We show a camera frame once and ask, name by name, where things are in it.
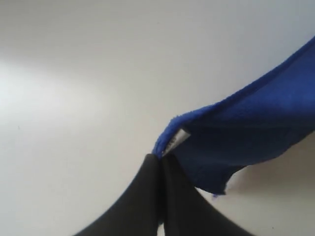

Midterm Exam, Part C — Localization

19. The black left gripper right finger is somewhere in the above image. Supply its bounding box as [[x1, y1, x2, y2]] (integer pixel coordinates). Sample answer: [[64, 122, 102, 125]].
[[161, 155, 249, 236]]

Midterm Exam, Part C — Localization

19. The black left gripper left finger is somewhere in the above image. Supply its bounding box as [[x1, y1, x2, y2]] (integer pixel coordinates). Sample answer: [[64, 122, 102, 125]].
[[77, 154, 163, 236]]

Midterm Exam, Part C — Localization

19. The blue microfiber towel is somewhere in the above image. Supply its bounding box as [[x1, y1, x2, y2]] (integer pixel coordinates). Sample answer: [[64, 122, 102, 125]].
[[153, 40, 315, 195]]

